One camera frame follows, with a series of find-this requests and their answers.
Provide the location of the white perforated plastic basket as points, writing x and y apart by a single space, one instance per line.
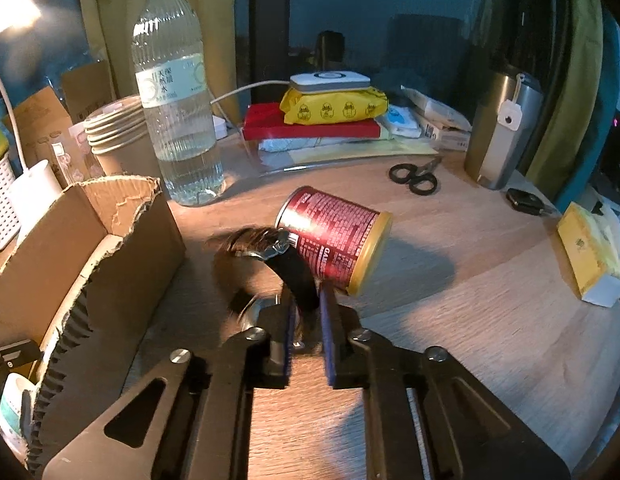
1 200

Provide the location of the stack of kraft paper cups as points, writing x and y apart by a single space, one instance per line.
115 150

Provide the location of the olive yellow curtain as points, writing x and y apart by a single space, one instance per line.
110 35

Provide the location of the white carton box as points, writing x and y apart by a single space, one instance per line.
444 120

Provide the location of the red can with yellow lid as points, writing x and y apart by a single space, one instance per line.
335 230

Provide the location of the white teal plastic bottle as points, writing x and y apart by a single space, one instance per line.
12 410

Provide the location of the olive green hanging jacket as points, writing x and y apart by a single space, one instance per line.
579 85

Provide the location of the stainless steel tumbler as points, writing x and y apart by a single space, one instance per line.
489 135

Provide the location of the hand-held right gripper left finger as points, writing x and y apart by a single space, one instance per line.
291 330

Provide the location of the torn brown cardboard box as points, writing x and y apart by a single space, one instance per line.
55 240

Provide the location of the yellow tissue box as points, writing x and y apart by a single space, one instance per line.
584 250

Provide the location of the white desk lamp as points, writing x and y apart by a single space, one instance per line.
35 195

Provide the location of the black car key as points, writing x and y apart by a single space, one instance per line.
522 200

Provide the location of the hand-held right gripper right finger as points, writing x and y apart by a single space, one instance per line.
327 335

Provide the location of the white flat device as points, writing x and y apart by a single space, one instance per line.
330 80

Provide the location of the pale yellow envelope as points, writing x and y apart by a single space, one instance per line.
365 150

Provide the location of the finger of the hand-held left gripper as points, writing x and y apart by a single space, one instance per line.
15 352

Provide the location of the printed brown packaging carton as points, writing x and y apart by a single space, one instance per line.
40 120

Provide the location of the blue white packet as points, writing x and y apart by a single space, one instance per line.
402 120

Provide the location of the clear plastic water bottle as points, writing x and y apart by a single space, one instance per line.
175 125

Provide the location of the yellow wipes packet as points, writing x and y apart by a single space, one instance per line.
335 107

